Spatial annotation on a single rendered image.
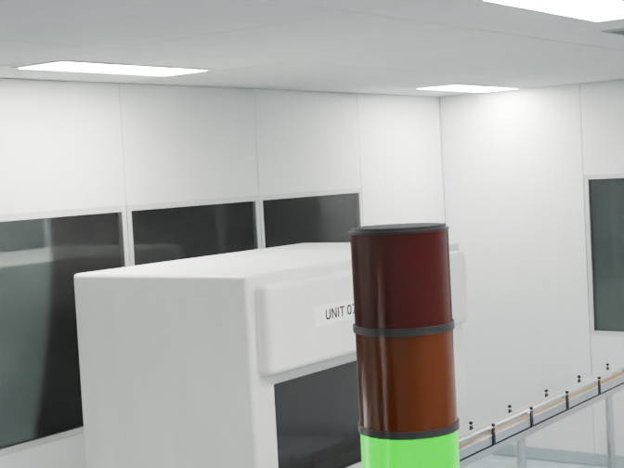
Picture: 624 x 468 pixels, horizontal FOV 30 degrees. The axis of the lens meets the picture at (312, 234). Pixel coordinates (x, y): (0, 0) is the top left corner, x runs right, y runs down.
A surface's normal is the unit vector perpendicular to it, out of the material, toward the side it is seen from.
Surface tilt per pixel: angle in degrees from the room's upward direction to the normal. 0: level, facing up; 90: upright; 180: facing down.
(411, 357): 90
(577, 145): 90
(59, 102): 90
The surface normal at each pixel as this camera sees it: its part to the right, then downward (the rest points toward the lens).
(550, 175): -0.59, 0.07
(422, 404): 0.23, 0.04
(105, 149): 0.81, -0.01
